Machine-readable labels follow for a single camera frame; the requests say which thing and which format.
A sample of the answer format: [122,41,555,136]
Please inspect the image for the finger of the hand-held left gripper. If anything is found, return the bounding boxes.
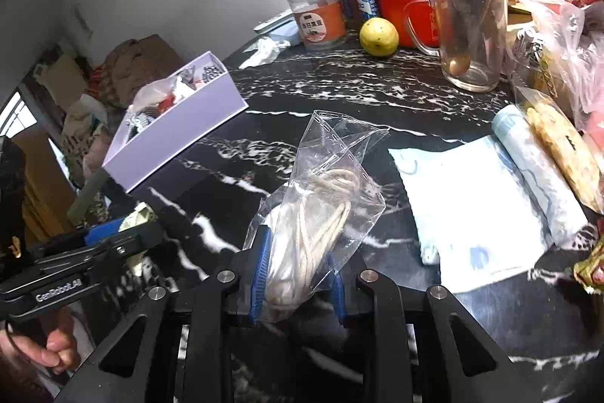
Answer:
[27,233,164,287]
[31,218,162,263]

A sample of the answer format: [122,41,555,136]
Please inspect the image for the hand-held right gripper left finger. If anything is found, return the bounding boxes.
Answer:
[54,227,273,403]

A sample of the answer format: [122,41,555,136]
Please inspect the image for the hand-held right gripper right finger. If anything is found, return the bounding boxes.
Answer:
[329,254,543,403]

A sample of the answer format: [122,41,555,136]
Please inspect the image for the clear bag with white rope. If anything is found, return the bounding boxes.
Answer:
[242,110,391,324]

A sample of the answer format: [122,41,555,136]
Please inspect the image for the black white striped cloth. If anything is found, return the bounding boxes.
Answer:
[125,111,159,137]

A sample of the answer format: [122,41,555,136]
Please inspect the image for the lavender cardboard box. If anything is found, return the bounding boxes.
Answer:
[101,50,249,194]

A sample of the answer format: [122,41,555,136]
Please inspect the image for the black white checkered pouch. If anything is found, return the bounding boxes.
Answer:
[200,64,226,85]

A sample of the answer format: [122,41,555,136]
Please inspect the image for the person's left hand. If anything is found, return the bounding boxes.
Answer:
[0,311,81,375]

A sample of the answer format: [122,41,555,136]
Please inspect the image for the wooden board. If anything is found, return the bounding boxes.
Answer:
[12,129,77,244]

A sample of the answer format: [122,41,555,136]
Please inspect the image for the pile of clothes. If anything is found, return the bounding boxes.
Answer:
[61,68,124,178]

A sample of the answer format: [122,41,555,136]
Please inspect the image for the red snack packet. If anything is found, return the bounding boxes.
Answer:
[158,94,183,114]

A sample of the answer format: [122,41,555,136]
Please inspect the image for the window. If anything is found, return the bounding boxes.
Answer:
[0,91,39,140]

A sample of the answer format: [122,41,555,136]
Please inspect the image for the cardboard sheet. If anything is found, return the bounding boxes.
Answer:
[35,54,91,112]

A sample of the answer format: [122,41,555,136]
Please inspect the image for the folded light blue cloth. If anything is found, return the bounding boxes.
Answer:
[388,134,551,293]

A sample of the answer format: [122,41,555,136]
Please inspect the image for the brown jacket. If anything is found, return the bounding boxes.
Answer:
[101,35,186,107]

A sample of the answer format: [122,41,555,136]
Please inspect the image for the crumpled white tissue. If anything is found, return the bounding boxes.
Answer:
[238,37,291,70]

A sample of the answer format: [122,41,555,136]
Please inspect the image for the rolled light blue cloth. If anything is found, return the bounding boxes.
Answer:
[492,105,589,249]

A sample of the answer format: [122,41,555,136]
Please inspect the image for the light blue box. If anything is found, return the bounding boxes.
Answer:
[271,25,304,48]

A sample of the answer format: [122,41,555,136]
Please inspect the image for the white flat device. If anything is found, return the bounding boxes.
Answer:
[254,10,296,33]

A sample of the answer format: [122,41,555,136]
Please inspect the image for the yellow red snack wrapper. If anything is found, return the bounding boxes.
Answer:
[573,219,604,296]

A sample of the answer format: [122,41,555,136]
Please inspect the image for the yellow lemon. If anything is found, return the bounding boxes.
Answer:
[359,17,400,57]

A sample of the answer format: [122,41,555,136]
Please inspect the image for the clear jar orange label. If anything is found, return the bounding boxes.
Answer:
[285,0,348,51]

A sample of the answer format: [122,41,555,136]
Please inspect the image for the cracker packet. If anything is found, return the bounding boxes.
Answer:
[514,86,604,216]

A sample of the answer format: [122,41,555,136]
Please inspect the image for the glass mug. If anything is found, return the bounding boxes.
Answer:
[402,0,509,93]

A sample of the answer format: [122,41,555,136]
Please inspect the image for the pink plastic bag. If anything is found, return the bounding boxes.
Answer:
[507,0,604,137]

